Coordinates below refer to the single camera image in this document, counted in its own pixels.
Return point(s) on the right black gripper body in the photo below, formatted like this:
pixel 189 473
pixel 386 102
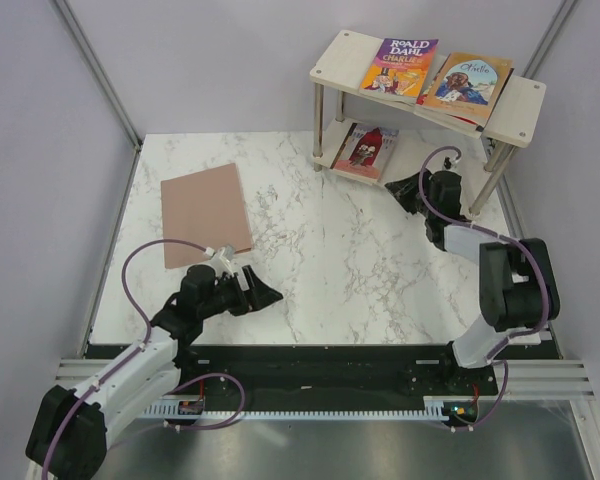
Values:
pixel 426 180

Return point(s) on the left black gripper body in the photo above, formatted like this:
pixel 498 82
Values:
pixel 229 296

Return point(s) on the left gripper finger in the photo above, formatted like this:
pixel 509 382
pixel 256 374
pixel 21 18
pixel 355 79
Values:
pixel 261 300
pixel 257 289

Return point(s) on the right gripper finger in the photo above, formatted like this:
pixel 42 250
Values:
pixel 413 183
pixel 405 200

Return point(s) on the dark brown Leonard book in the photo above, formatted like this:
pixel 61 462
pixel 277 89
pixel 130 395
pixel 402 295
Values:
pixel 365 174

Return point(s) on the grey red illustrated book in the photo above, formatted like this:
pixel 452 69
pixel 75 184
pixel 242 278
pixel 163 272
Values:
pixel 367 145

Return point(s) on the red 13-Storey Treehouse book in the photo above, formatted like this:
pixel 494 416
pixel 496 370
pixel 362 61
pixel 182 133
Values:
pixel 451 90

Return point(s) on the orange Othello book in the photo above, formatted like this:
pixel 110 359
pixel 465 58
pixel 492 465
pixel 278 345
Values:
pixel 490 75

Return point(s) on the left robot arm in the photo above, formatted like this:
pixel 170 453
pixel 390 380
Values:
pixel 75 427

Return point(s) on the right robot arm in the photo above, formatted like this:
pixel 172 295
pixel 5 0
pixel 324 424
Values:
pixel 517 289

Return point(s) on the Roald Dahl Charlie book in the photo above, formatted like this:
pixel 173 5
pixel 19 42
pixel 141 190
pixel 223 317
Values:
pixel 399 70

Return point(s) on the white two-tier shelf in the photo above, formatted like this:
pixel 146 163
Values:
pixel 486 154

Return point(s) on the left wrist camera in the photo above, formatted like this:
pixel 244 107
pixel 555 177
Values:
pixel 222 261

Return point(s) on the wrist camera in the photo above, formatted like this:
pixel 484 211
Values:
pixel 222 261
pixel 451 163

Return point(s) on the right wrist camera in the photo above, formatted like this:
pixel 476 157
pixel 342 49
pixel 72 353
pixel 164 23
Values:
pixel 451 163

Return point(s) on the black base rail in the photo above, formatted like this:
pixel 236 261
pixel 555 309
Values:
pixel 345 376

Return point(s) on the white slotted cable duct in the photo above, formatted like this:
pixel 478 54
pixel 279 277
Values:
pixel 187 410

